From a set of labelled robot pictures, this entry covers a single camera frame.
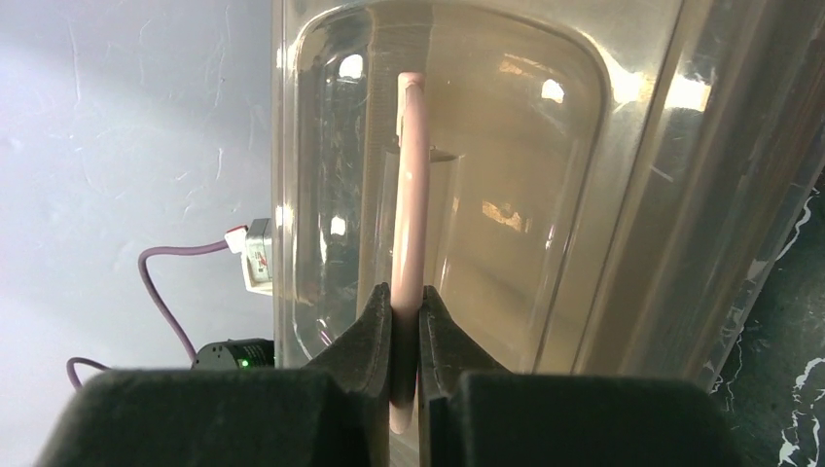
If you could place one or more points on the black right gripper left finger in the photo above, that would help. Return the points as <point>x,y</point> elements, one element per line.
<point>334,411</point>

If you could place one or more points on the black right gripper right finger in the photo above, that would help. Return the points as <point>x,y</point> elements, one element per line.
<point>474,412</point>

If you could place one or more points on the beige translucent plastic toolbox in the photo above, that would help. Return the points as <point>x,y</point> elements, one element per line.
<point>610,181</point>

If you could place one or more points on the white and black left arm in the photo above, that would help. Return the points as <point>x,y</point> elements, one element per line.
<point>235,355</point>

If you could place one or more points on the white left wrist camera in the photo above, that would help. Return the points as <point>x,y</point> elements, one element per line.
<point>253,244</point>

